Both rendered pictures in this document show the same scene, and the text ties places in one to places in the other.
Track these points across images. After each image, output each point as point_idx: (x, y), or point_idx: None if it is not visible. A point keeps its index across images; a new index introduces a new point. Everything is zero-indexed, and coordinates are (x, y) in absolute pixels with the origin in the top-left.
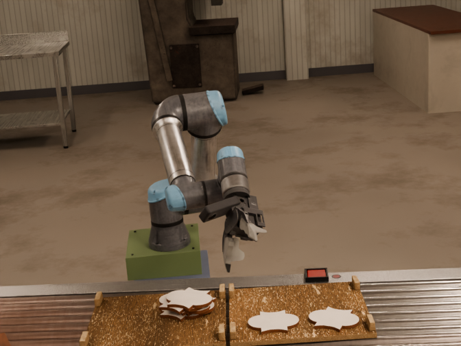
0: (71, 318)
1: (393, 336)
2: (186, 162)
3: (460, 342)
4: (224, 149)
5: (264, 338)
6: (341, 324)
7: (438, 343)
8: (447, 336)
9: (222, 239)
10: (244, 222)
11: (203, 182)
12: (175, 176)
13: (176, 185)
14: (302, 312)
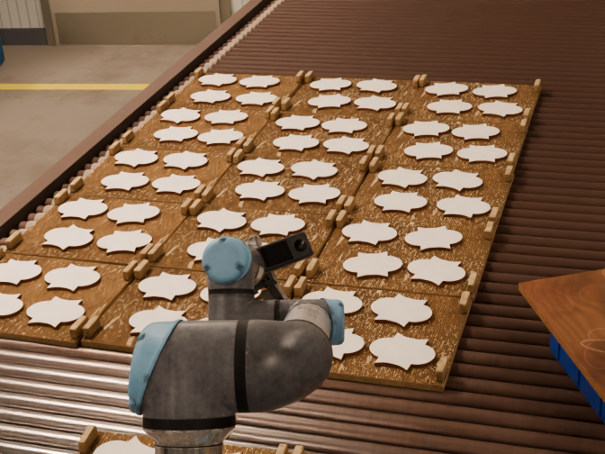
0: None
1: (70, 436)
2: (291, 312)
3: (6, 412)
4: (235, 239)
5: (240, 449)
6: (126, 443)
7: (33, 413)
8: (9, 424)
9: (282, 296)
10: (258, 240)
11: (276, 301)
12: (319, 306)
13: (323, 301)
14: None
